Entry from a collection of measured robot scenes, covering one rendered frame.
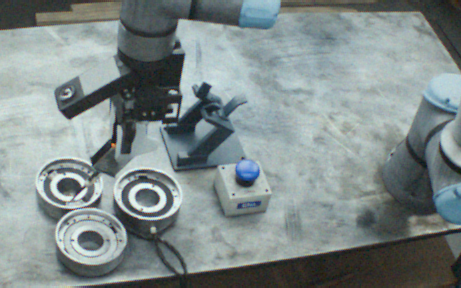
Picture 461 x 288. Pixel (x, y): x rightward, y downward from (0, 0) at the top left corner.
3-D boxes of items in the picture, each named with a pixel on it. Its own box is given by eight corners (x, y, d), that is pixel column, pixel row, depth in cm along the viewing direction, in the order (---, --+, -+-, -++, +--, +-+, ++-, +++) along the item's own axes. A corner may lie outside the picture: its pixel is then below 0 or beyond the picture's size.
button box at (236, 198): (225, 217, 139) (231, 197, 135) (213, 184, 143) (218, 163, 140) (272, 211, 141) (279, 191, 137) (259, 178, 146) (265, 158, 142)
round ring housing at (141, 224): (107, 186, 140) (109, 168, 137) (171, 182, 142) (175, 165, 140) (117, 238, 133) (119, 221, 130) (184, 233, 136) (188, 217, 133)
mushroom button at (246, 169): (234, 198, 138) (240, 177, 135) (227, 179, 141) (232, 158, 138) (258, 195, 140) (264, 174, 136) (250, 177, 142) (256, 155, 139)
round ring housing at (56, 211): (22, 197, 136) (21, 179, 133) (67, 163, 142) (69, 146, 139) (68, 236, 132) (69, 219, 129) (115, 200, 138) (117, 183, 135)
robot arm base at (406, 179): (436, 147, 157) (453, 109, 150) (469, 207, 147) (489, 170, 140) (370, 154, 153) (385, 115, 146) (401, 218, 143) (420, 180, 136)
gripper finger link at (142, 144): (158, 175, 127) (165, 126, 121) (118, 180, 125) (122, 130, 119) (153, 161, 129) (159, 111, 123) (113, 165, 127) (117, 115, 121)
